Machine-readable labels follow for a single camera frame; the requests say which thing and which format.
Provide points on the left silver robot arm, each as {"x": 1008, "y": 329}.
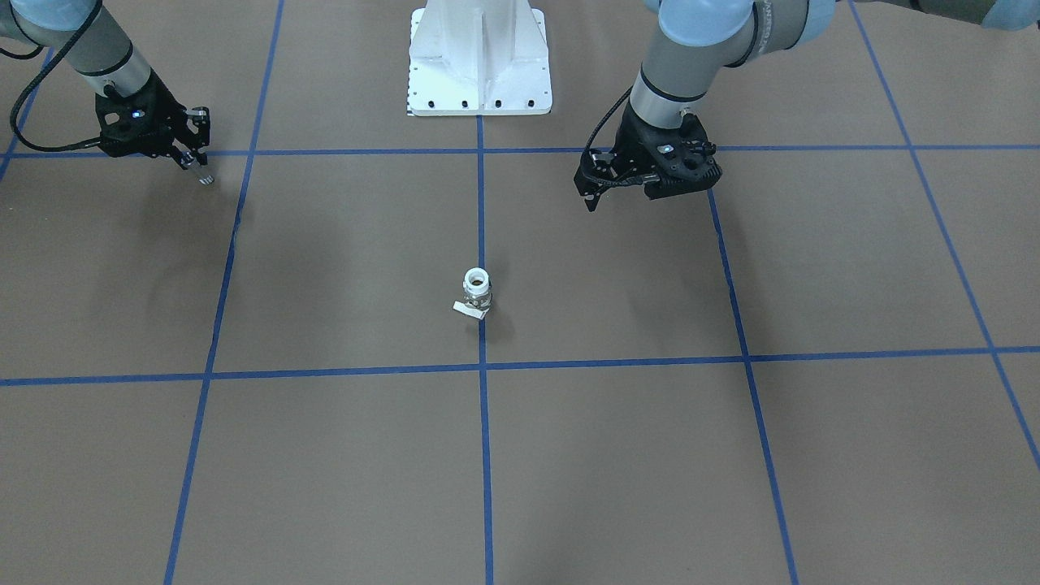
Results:
{"x": 694, "y": 40}

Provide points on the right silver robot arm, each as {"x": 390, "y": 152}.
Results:
{"x": 85, "y": 35}

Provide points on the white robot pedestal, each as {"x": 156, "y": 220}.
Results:
{"x": 478, "y": 58}

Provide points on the white PPR valve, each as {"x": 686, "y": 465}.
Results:
{"x": 477, "y": 294}

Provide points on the brown paper table cover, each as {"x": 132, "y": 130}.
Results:
{"x": 825, "y": 371}

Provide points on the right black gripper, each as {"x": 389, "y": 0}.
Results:
{"x": 160, "y": 108}

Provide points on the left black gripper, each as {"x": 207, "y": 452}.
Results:
{"x": 633, "y": 145}

